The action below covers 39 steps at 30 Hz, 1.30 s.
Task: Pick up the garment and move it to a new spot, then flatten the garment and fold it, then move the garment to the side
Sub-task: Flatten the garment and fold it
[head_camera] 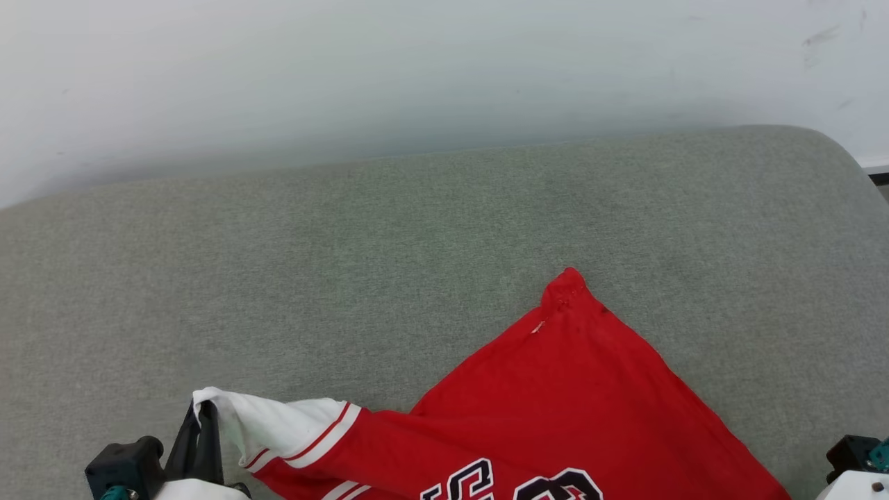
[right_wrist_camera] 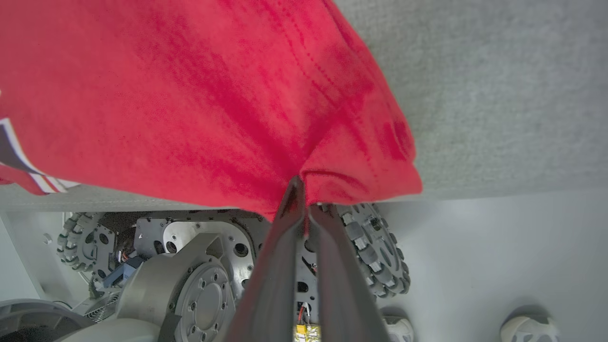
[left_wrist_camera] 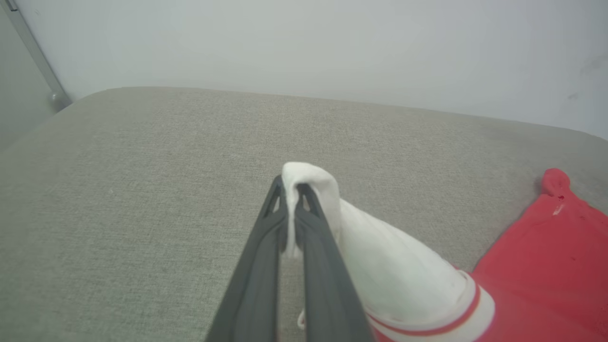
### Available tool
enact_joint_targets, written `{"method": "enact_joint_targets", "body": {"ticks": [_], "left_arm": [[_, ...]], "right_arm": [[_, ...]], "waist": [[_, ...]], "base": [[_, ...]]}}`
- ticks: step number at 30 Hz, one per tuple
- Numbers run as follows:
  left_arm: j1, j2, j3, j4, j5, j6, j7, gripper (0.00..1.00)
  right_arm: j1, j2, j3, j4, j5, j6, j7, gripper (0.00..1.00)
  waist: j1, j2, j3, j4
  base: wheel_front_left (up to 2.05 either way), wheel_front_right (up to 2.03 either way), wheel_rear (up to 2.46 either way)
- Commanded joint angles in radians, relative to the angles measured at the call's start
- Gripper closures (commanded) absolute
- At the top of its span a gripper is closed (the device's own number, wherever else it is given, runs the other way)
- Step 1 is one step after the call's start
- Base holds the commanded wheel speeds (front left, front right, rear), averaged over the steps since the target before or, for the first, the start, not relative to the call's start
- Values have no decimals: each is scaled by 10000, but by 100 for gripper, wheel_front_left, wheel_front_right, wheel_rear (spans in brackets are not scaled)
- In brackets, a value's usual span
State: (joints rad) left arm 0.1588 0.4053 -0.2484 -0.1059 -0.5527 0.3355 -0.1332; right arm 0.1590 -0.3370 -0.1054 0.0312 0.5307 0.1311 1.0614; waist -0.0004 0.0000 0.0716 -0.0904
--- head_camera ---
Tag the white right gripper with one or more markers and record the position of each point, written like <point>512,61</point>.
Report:
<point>858,487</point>

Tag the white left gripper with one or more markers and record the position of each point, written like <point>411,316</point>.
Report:
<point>201,491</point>

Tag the red and white jersey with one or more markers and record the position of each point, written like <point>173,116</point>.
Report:
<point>569,389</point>

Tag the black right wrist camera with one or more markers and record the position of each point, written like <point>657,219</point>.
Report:
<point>851,455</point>

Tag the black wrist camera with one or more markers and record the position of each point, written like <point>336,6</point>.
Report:
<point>851,455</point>
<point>125,465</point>

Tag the teal right camera connector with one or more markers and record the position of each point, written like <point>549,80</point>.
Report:
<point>881,455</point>

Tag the teal camera connector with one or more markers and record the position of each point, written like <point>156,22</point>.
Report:
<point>881,455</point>
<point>114,494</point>

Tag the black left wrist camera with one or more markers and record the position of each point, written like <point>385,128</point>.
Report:
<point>125,465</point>

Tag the teal left camera connector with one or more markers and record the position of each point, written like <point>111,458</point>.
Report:
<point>114,494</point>

